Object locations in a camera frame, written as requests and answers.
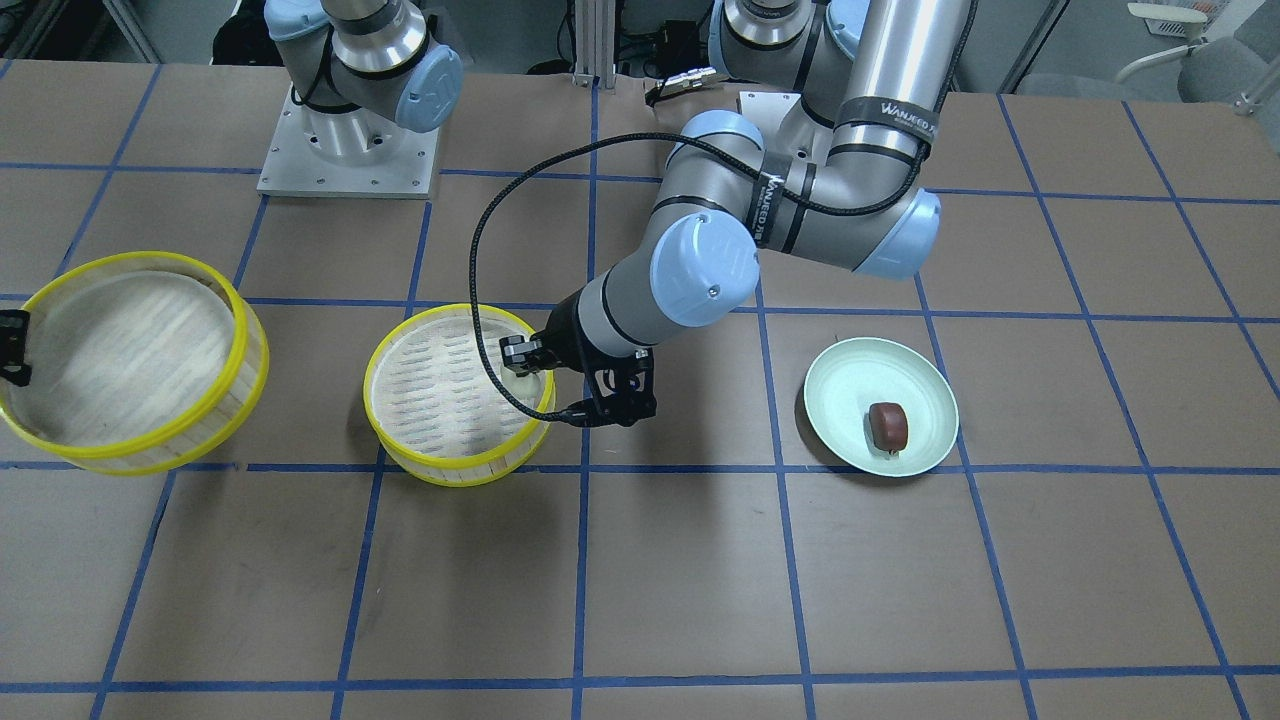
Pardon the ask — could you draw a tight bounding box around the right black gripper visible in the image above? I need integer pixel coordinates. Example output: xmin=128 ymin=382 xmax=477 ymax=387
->
xmin=1 ymin=310 xmax=32 ymax=387

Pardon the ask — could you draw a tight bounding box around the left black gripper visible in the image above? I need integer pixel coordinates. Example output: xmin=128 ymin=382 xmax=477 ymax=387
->
xmin=500 ymin=292 xmax=657 ymax=428

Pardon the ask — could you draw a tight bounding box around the yellow rimmed steamer basket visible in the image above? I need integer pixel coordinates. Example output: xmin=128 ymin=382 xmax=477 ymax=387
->
xmin=3 ymin=251 xmax=270 ymax=475

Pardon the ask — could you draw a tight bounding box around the brown steamed bun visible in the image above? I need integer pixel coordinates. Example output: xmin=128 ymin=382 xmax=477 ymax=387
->
xmin=867 ymin=402 xmax=910 ymax=454

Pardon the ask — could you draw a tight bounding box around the white steamed bun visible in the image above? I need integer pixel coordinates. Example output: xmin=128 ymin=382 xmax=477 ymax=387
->
xmin=500 ymin=363 xmax=543 ymax=393

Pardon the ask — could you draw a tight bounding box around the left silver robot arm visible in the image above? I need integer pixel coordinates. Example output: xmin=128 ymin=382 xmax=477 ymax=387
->
xmin=483 ymin=1 xmax=977 ymax=428

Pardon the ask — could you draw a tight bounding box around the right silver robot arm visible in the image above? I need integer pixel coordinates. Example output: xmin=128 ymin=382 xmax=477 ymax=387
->
xmin=1 ymin=12 xmax=462 ymax=352

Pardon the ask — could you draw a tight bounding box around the yellow steamer basket with cloth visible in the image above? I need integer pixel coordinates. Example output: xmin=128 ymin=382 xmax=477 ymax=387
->
xmin=362 ymin=304 xmax=556 ymax=487

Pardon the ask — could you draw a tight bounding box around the light green plate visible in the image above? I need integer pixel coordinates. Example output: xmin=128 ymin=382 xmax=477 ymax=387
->
xmin=803 ymin=337 xmax=959 ymax=478

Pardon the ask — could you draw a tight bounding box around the black braided cable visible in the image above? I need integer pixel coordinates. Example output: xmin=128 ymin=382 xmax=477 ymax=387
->
xmin=468 ymin=0 xmax=977 ymax=429

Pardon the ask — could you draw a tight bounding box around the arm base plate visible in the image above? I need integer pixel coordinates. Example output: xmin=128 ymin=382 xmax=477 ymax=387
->
xmin=739 ymin=90 xmax=804 ymax=154
xmin=256 ymin=88 xmax=442 ymax=201

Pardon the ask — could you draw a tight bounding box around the aluminium frame post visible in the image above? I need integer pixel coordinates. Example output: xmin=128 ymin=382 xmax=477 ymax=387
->
xmin=572 ymin=0 xmax=617 ymax=91

